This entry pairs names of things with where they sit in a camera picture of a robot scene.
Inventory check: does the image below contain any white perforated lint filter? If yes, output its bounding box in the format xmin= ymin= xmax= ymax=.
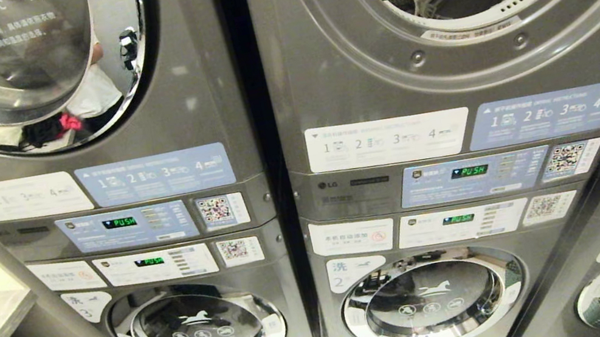
xmin=384 ymin=0 xmax=579 ymax=43

